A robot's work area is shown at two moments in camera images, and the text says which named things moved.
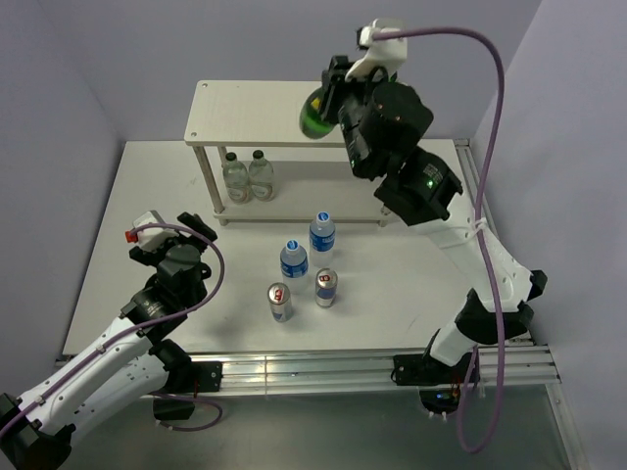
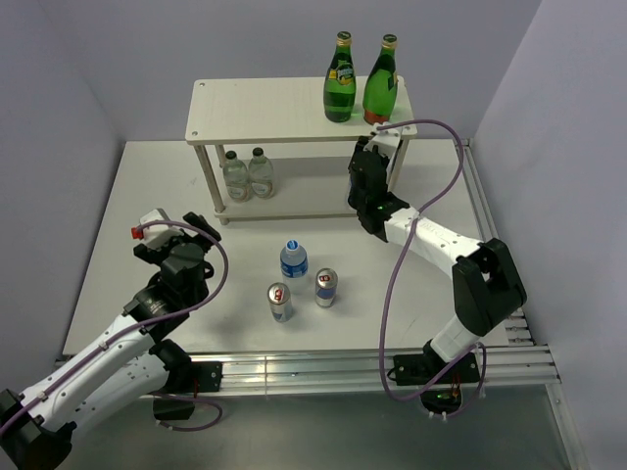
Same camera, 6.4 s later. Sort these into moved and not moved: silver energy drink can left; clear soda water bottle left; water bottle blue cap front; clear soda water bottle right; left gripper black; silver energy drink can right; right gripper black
Moved: right gripper black
Not moved: silver energy drink can right; water bottle blue cap front; clear soda water bottle right; left gripper black; silver energy drink can left; clear soda water bottle left
